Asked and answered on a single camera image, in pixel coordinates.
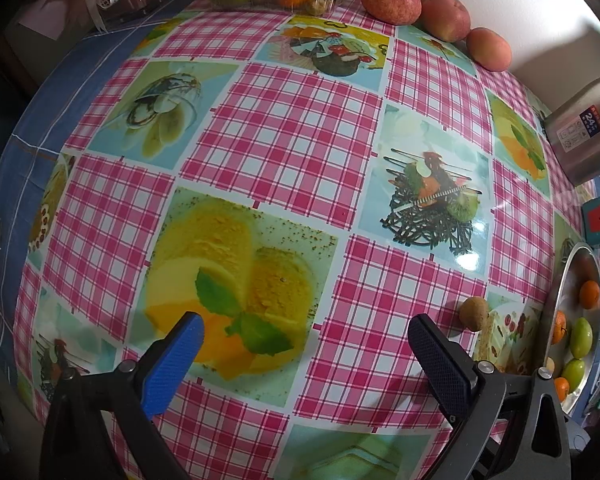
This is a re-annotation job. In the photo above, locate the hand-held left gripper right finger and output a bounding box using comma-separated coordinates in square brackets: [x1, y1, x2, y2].
[407, 312, 576, 480]

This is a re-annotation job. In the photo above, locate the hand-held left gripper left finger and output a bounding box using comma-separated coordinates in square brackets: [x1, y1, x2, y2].
[39, 311, 207, 480]

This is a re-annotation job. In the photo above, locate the green mango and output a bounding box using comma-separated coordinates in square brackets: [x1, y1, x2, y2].
[562, 358, 586, 395]
[570, 316, 594, 359]

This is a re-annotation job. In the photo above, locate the stainless steel plate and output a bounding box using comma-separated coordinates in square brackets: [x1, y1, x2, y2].
[542, 241, 600, 418]

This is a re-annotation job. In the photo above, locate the plaid fruit print tablecloth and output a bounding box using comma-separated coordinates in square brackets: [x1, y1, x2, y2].
[12, 0, 600, 480]

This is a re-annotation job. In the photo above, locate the stainless steel thermos jug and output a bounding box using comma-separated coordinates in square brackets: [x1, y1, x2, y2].
[544, 74, 600, 186]

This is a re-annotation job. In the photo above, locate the red apple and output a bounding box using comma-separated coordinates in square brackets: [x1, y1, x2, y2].
[467, 27, 512, 72]
[420, 0, 471, 42]
[362, 0, 423, 26]

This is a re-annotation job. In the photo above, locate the pink flower bouquet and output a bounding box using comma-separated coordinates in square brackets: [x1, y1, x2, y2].
[17, 0, 111, 43]

